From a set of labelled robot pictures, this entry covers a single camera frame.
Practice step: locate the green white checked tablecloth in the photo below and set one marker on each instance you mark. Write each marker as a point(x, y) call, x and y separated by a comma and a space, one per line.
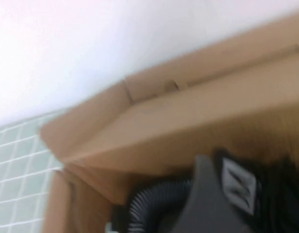
point(16, 170)

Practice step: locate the brown cardboard shoe box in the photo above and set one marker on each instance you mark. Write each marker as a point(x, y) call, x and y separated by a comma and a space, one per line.
point(188, 121)

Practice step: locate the black knit sneaker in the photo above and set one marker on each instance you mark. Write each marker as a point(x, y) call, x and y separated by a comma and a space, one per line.
point(278, 194)

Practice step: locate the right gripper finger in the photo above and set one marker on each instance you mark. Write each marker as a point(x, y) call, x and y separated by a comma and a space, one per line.
point(207, 206)

